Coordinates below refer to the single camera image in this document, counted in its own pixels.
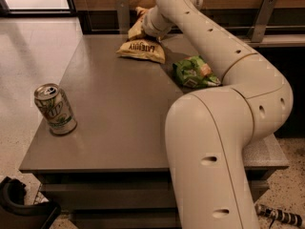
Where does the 7up soda can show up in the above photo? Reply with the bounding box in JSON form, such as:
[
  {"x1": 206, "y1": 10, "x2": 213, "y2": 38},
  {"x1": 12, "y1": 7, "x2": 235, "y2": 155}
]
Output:
[{"x1": 34, "y1": 83, "x2": 77, "y2": 135}]

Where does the brown yellow chip bag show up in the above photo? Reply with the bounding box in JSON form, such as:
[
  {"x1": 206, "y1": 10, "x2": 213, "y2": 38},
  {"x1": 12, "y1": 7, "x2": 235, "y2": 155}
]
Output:
[{"x1": 117, "y1": 7, "x2": 166, "y2": 64}]

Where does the green chip bag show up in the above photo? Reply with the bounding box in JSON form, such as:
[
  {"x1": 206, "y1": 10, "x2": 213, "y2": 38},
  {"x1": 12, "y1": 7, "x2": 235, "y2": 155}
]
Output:
[{"x1": 173, "y1": 55, "x2": 221, "y2": 89}]

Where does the grey drawer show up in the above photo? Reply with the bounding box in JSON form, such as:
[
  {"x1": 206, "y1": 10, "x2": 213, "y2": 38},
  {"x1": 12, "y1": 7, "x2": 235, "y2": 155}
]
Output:
[
  {"x1": 70, "y1": 209, "x2": 182, "y2": 229},
  {"x1": 40, "y1": 179, "x2": 271, "y2": 212}
]

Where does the right metal wall bracket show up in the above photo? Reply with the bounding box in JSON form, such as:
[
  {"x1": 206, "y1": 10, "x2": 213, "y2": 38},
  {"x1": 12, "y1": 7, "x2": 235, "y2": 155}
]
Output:
[{"x1": 247, "y1": 0, "x2": 277, "y2": 43}]

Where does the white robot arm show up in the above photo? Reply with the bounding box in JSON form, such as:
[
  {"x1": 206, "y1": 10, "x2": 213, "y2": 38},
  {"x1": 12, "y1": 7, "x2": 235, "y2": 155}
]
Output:
[{"x1": 143, "y1": 0, "x2": 293, "y2": 229}]

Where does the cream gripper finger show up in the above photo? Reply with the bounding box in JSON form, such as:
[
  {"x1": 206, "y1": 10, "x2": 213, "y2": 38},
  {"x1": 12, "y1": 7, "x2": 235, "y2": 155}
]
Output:
[{"x1": 128, "y1": 18, "x2": 146, "y2": 40}]

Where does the left metal wall bracket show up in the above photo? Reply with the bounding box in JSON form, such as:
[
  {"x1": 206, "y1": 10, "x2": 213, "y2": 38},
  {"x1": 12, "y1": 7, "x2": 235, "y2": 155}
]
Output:
[{"x1": 115, "y1": 0, "x2": 130, "y2": 34}]

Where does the dark framed window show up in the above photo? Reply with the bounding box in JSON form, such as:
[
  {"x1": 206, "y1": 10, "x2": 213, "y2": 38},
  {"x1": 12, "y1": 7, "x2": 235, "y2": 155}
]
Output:
[{"x1": 0, "y1": 0, "x2": 75, "y2": 16}]

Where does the metal wall bracket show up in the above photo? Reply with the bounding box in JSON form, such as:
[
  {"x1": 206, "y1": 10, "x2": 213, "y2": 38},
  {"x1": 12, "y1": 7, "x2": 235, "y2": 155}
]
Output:
[
  {"x1": 247, "y1": 0, "x2": 277, "y2": 43},
  {"x1": 115, "y1": 0, "x2": 130, "y2": 34}
]

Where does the black chair base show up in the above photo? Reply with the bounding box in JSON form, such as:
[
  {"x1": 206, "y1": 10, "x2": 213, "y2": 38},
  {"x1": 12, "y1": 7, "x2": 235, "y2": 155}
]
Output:
[{"x1": 0, "y1": 177, "x2": 61, "y2": 229}]

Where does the grey upper drawer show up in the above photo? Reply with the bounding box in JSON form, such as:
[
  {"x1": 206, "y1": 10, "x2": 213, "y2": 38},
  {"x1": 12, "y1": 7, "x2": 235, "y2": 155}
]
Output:
[{"x1": 40, "y1": 179, "x2": 271, "y2": 212}]

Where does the black white striped cable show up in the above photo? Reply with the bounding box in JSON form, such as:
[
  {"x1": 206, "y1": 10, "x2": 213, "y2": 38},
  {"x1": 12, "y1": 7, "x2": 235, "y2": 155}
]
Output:
[{"x1": 254, "y1": 203, "x2": 304, "y2": 229}]

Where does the grey lower drawer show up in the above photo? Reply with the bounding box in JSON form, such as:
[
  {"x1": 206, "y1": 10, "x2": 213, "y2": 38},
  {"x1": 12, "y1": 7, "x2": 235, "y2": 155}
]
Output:
[{"x1": 70, "y1": 209, "x2": 182, "y2": 229}]

